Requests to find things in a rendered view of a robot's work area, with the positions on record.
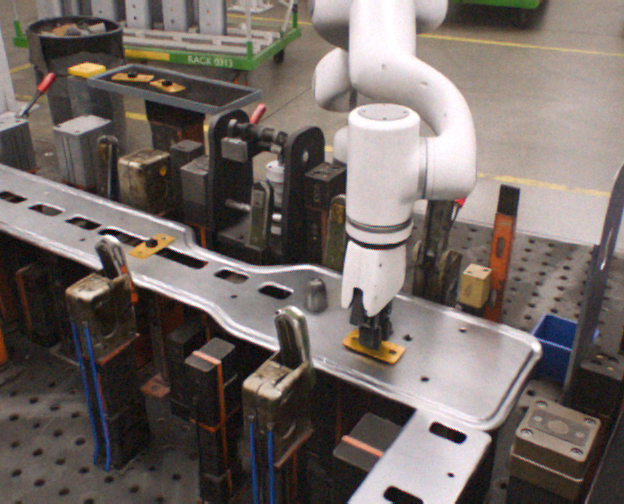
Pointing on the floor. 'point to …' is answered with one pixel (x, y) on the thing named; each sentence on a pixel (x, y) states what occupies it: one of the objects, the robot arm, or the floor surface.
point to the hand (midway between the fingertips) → (373, 330)
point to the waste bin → (87, 40)
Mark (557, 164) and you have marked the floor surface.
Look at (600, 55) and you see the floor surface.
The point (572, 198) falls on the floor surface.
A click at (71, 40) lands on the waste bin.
